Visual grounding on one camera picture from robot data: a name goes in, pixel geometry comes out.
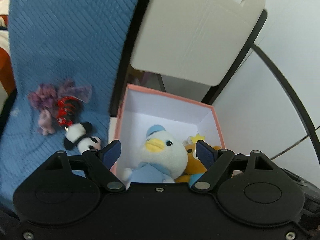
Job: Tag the black curved tube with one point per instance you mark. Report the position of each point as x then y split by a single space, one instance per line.
287 87

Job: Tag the purple plush toy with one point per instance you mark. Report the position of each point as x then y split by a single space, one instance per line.
45 97

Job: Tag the blue quilted mat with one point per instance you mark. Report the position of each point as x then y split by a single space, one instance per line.
62 30

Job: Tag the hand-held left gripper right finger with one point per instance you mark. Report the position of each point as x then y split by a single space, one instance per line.
203 155

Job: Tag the brown bear plush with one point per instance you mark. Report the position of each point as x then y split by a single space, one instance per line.
192 165

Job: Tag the white plastic storage bin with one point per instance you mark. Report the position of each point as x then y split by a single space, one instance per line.
195 30

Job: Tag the black straight bar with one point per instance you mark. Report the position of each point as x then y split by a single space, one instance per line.
240 55

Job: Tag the white duck plush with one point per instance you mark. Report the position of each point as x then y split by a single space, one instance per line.
162 160

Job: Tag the orange white black striped blanket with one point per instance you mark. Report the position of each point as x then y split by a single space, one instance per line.
3 62

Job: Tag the red and black toy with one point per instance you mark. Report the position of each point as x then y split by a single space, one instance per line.
66 110

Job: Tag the black seat frame edge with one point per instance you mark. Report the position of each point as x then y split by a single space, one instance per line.
130 42

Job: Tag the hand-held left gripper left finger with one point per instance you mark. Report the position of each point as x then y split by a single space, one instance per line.
112 153

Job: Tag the panda plush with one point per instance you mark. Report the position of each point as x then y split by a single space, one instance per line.
75 132

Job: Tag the pink cardboard box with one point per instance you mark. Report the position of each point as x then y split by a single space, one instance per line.
175 110

